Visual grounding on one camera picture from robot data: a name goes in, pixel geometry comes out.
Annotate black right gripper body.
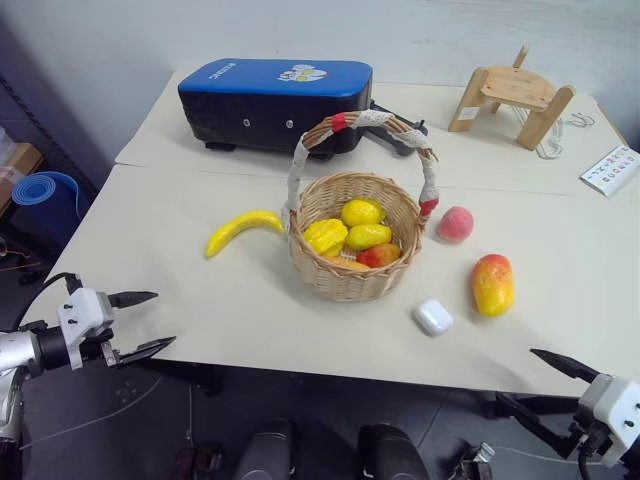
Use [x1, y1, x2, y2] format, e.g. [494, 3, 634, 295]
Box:
[566, 417, 615, 462]

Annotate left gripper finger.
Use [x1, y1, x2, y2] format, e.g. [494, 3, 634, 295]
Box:
[110, 290, 160, 309]
[117, 335, 178, 366]

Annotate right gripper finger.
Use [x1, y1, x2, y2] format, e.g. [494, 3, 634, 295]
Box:
[530, 348, 602, 385]
[494, 391, 584, 460]

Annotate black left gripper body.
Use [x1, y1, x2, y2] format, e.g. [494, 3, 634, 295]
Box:
[78, 292, 124, 369]

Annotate orange fruit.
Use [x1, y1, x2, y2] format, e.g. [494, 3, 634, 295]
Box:
[327, 255, 372, 272]

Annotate metal clamp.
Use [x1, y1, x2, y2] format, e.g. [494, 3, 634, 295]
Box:
[448, 439, 497, 480]

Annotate red and yellow mango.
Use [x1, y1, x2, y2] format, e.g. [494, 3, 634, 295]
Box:
[471, 253, 516, 318]

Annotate yellow banana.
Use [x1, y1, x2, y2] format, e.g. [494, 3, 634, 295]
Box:
[205, 209, 285, 260]

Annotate blue rolled mat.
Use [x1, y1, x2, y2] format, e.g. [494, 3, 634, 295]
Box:
[11, 170, 82, 224]

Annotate white earbuds case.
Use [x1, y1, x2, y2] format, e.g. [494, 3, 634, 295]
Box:
[411, 298, 455, 336]

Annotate black rounded shape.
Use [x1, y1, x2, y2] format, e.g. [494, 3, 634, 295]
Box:
[356, 423, 432, 480]

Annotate grey rounded shape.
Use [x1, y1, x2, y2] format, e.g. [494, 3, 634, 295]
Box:
[233, 416, 297, 480]

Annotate cardboard box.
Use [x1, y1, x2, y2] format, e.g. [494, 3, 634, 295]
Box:
[0, 141, 45, 214]

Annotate pink peach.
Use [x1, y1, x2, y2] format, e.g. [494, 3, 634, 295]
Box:
[437, 205, 475, 244]

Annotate white remote keypad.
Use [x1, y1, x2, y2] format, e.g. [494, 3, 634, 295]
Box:
[579, 145, 640, 199]

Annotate yellow starfruit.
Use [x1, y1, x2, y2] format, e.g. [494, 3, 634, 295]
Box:
[303, 218, 349, 257]

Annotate red and yellow apple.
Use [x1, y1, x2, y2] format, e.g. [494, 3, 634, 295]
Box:
[355, 242, 403, 268]

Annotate oval yellow lemon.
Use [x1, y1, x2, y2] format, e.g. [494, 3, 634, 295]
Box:
[345, 223, 394, 252]

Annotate blue and black case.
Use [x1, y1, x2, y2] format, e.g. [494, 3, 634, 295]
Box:
[177, 58, 374, 162]

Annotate round yellow lemon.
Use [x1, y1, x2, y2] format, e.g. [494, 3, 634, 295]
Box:
[341, 198, 389, 228]

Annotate wooden stand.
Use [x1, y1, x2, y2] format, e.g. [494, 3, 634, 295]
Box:
[447, 45, 577, 151]

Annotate black flat stand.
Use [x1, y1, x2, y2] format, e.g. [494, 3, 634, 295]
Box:
[358, 98, 430, 158]

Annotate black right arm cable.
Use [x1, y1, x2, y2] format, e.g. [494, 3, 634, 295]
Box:
[577, 439, 601, 480]

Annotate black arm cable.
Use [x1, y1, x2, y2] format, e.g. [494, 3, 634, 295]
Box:
[41, 272, 84, 301]
[577, 439, 601, 480]

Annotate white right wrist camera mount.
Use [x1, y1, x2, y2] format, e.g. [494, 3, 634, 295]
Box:
[576, 373, 640, 469]

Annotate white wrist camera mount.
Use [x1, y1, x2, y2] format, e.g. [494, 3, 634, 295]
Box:
[57, 288, 115, 372]
[576, 373, 640, 469]

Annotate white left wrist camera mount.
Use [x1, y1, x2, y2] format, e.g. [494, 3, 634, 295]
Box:
[57, 288, 115, 372]

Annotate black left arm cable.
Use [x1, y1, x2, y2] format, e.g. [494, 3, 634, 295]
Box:
[41, 272, 84, 301]

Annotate wicker basket with handle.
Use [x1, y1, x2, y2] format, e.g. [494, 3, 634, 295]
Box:
[281, 110, 441, 303]

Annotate white wire hangers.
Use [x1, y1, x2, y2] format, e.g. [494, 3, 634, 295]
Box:
[509, 107, 569, 161]

